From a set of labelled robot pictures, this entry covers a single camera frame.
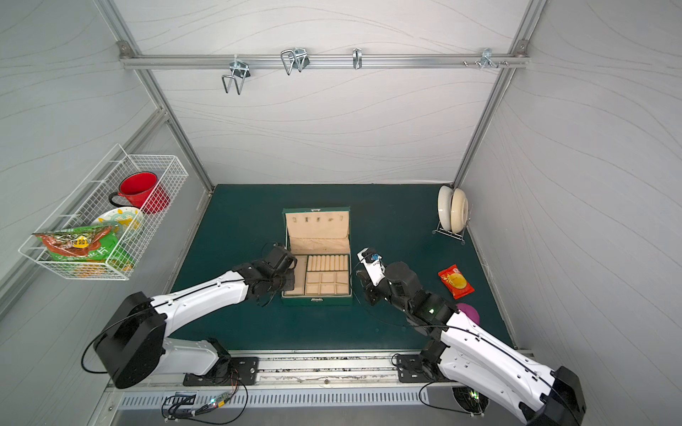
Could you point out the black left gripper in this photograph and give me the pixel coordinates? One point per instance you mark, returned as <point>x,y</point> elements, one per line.
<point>282,265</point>

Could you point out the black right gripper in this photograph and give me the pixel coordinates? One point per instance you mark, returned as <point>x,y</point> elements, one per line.
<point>370,287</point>

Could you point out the green jewelry box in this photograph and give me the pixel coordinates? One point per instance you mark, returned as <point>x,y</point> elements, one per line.
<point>320,239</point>

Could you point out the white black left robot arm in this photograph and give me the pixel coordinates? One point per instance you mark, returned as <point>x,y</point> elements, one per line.
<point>138,340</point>

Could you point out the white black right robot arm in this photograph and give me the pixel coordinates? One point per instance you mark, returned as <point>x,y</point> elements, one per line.
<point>462,351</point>

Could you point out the red snack packet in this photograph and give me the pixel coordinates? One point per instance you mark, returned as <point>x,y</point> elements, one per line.
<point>456,282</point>

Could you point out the magenta round object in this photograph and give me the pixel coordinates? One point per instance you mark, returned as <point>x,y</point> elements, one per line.
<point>470,312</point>

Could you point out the metal plate rack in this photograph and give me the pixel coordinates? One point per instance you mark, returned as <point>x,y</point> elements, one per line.
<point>459,236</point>

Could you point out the cream plate in rack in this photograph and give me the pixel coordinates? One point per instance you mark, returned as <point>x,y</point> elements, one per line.
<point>459,211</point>

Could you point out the white plate in rack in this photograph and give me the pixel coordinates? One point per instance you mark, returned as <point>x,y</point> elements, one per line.
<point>444,207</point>

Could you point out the patterned plate in basket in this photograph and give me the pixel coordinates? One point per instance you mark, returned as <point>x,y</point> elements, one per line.
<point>126,221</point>

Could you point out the red mug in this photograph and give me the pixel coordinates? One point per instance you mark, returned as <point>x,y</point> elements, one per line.
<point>142,190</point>

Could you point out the green snack bag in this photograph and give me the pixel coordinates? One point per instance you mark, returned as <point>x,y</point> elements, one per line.
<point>89,244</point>

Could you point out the metal double hook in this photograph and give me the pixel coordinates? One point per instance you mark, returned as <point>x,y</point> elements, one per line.
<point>235,79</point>

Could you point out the metal loop hook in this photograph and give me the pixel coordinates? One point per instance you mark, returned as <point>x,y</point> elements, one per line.
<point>294,59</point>

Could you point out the small metal hook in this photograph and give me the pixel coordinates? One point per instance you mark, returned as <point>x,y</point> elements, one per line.
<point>357,58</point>

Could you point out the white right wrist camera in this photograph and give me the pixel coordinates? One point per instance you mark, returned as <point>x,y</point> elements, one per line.
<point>373,265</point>

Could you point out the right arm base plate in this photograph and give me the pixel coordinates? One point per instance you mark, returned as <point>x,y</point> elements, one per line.
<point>410,369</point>

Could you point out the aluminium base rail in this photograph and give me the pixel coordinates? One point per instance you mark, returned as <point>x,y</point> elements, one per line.
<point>287,370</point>

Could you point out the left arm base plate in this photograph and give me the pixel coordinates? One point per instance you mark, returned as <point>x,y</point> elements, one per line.
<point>240,371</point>

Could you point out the white wire basket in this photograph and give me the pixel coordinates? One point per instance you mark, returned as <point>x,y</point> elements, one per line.
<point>89,200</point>

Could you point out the aluminium crossbar rail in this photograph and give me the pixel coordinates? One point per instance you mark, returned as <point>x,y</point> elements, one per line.
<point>317,61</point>

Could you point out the metal bracket hook right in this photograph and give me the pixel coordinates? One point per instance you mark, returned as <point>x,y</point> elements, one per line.
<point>486,61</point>

